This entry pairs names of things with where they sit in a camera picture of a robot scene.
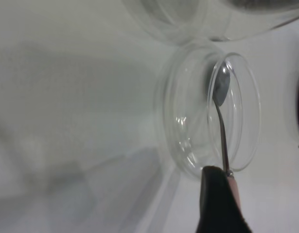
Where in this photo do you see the pink handled metal spoon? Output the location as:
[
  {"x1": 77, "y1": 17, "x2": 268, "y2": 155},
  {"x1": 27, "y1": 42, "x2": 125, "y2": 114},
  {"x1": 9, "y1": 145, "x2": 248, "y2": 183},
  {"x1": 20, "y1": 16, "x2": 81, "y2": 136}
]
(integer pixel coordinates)
[{"x1": 211, "y1": 60, "x2": 242, "y2": 212}]

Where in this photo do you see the clear glass cup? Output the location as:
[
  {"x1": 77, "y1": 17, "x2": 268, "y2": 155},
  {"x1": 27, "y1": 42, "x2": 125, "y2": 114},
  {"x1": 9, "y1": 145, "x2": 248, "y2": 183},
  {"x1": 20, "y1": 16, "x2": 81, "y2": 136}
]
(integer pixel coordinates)
[{"x1": 122, "y1": 0, "x2": 299, "y2": 48}]

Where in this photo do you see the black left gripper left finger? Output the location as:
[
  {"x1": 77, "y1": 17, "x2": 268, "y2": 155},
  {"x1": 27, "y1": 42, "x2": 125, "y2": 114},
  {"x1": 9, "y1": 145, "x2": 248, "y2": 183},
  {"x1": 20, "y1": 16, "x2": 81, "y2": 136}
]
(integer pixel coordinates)
[{"x1": 195, "y1": 166, "x2": 253, "y2": 233}]

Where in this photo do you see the clear round glass dish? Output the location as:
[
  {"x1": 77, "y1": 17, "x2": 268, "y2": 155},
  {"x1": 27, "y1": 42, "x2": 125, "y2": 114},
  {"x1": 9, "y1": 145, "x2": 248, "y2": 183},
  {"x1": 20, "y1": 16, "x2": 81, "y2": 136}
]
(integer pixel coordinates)
[{"x1": 153, "y1": 42, "x2": 262, "y2": 182}]

